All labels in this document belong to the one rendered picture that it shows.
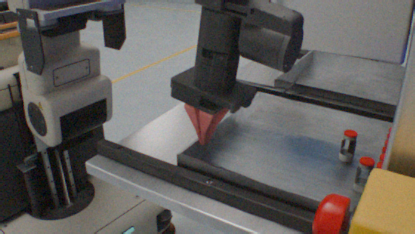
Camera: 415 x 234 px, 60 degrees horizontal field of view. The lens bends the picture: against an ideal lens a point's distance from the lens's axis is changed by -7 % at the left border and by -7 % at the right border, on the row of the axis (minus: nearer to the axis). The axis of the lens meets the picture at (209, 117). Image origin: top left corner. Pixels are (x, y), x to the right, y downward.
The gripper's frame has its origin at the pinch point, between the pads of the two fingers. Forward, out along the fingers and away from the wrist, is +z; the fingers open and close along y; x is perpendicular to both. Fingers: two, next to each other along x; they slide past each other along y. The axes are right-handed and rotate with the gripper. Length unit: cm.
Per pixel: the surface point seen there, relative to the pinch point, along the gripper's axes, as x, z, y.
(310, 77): 42.0, 2.7, 2.7
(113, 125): 117, 113, -134
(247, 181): -5.8, -1.2, 9.8
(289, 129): 14.7, 1.9, 8.0
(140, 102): 156, 115, -143
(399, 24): 92, -5, 16
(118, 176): -10.8, 4.5, -7.2
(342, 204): -18.0, -13.7, 21.6
